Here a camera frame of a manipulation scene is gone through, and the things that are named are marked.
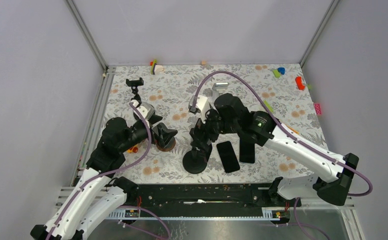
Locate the stacked coloured blocks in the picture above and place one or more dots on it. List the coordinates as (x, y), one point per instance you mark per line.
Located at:
(155, 68)

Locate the purple-edged smartphone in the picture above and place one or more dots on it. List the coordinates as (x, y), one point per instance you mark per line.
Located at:
(200, 138)

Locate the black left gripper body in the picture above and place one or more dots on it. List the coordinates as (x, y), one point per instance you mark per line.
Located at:
(150, 125)

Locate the black round-base phone stand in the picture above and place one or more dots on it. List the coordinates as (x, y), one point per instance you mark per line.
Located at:
(136, 100)

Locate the lime green block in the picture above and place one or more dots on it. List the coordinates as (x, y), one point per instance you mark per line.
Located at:
(276, 73)

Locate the red curved block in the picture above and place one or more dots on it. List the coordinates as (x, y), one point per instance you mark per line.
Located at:
(299, 83)

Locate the pink lego brick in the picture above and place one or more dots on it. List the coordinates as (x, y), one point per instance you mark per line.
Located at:
(318, 109)

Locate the yellow triangular plastic frame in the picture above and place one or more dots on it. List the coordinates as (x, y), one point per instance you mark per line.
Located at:
(293, 130)

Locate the blue-edged smartphone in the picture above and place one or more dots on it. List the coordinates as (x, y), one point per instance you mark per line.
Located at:
(246, 152)

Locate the blue heart block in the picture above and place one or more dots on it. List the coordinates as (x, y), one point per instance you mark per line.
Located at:
(281, 70)

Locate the red toy car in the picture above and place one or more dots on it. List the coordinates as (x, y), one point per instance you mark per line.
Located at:
(133, 149)

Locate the black smartphone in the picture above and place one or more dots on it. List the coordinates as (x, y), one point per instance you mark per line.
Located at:
(228, 157)

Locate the black phone stand with phone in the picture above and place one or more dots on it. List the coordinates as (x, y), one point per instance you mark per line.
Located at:
(196, 161)

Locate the green toy block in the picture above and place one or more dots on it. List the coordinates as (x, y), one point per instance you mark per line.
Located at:
(269, 107)

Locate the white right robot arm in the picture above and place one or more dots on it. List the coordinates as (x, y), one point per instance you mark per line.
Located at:
(332, 173)

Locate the grey stand on wooden base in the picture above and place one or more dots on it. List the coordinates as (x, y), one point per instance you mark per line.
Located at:
(165, 145)

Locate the floral patterned mat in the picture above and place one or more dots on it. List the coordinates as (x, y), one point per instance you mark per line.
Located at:
(169, 93)

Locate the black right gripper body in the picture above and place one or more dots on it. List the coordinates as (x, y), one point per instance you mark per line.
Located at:
(216, 125)

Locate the silver metal phone stand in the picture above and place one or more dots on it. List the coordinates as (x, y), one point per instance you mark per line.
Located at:
(219, 88)

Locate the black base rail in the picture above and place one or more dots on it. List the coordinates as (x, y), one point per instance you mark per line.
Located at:
(208, 200)

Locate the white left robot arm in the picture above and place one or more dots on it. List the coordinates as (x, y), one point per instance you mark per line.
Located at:
(98, 193)

